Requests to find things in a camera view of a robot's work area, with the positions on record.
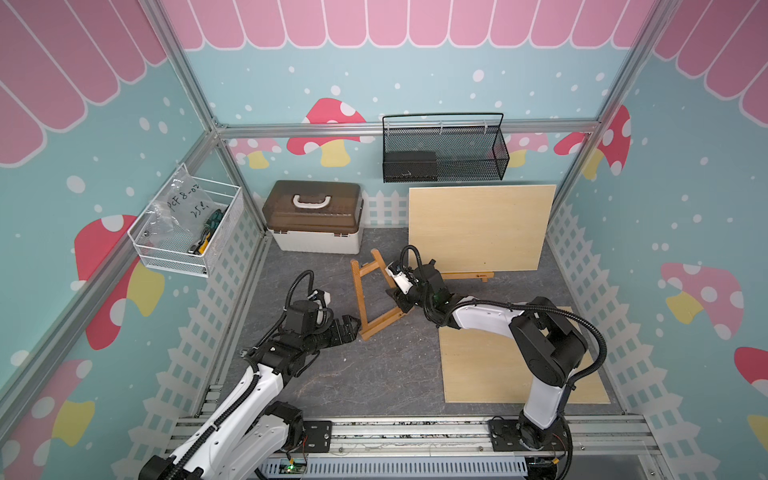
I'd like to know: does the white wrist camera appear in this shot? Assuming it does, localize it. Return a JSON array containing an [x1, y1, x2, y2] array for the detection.
[[307, 289, 330, 318], [387, 262, 414, 295]]

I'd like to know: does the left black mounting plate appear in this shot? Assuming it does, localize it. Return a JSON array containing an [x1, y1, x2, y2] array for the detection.
[[284, 420, 333, 454]]

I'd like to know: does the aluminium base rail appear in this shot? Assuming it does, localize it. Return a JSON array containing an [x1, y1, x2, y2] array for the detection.
[[246, 415, 673, 479]]

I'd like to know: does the black mesh wall basket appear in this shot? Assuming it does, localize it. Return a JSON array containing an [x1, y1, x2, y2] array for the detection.
[[381, 112, 510, 182]]

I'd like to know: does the wooden easel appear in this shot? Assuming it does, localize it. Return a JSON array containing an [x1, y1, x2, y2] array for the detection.
[[350, 248, 405, 340], [442, 272, 495, 282]]

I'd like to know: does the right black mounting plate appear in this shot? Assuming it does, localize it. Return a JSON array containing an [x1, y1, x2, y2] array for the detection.
[[487, 416, 570, 453]]

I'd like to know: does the white wire wall basket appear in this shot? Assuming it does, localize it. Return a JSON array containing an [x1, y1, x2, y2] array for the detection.
[[128, 166, 244, 278]]

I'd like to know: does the brown lid storage box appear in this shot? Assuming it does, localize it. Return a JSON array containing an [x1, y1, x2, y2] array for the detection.
[[262, 180, 364, 255]]

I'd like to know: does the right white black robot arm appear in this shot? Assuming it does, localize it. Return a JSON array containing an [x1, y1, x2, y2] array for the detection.
[[386, 261, 607, 451]]

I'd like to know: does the black mounting plate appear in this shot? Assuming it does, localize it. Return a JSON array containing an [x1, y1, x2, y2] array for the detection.
[[284, 420, 333, 454], [487, 416, 570, 453]]

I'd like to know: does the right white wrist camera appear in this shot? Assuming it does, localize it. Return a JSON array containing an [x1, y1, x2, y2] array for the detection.
[[387, 262, 414, 295]]

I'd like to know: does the black box in basket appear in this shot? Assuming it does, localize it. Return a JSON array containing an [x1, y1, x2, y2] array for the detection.
[[382, 150, 438, 183]]

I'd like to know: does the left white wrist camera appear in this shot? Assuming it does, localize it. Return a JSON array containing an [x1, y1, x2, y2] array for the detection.
[[307, 289, 330, 318]]

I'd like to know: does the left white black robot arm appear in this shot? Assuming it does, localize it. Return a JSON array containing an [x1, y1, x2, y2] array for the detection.
[[139, 270, 361, 479]]

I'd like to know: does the plywood board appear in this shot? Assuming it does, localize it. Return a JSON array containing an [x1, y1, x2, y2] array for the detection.
[[437, 305, 611, 405], [408, 185, 556, 273]]

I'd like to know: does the green circuit board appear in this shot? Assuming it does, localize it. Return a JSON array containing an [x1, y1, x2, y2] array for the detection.
[[278, 459, 307, 475]]

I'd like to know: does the clear plastic labelled bag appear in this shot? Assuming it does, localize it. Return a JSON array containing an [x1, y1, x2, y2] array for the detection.
[[145, 167, 218, 244]]

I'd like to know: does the green yellow screwdriver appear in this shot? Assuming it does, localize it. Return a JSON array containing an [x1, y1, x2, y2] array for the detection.
[[187, 209, 226, 255]]

